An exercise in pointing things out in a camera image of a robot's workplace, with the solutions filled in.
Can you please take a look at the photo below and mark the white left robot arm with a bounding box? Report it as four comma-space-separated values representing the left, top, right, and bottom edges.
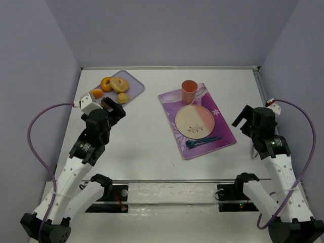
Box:
20, 93, 126, 242

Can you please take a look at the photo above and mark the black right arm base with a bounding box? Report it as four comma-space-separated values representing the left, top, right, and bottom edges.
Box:
214, 184, 259, 213

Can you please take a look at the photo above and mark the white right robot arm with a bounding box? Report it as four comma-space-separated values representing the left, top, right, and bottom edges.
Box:
232, 105, 323, 242

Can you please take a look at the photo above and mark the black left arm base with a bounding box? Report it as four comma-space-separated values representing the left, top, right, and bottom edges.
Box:
86, 185, 129, 213

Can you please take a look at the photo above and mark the brown chocolate bread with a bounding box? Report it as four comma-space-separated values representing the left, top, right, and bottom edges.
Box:
100, 97, 111, 110

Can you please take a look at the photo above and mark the orange croissant bread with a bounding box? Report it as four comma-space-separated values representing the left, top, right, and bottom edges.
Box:
90, 89, 103, 99

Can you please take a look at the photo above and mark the small round bread roll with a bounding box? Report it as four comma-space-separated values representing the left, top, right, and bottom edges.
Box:
117, 93, 130, 104

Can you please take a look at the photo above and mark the orange glazed donut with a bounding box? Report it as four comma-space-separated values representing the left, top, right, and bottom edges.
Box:
101, 77, 112, 92

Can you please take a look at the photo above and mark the beige bagel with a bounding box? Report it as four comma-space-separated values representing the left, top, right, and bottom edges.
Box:
110, 77, 129, 94

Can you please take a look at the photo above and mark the translucent purple tray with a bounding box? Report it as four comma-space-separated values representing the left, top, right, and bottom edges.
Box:
94, 70, 144, 105

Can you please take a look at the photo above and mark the cream and pink plate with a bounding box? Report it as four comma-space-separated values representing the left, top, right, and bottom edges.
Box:
175, 104, 215, 140

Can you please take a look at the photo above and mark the purple floral placemat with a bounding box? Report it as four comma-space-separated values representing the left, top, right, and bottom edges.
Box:
158, 83, 236, 160

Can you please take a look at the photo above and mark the blue plastic fork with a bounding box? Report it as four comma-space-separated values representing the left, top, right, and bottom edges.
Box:
186, 136, 223, 147

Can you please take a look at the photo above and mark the blue plastic spoon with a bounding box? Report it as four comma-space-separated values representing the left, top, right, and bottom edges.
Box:
187, 138, 218, 151

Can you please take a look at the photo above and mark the pink plastic cup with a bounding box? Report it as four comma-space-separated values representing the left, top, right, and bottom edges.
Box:
181, 80, 198, 105

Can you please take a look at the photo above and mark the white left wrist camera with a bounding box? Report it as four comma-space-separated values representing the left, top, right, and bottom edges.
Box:
79, 93, 102, 115

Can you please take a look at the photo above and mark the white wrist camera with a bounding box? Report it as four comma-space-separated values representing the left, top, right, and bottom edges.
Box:
265, 98, 281, 118
79, 93, 102, 115

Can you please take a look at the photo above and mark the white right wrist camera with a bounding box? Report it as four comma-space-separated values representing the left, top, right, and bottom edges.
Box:
265, 98, 281, 118

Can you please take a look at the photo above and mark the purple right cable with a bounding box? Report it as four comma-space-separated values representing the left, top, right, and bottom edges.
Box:
257, 99, 317, 230

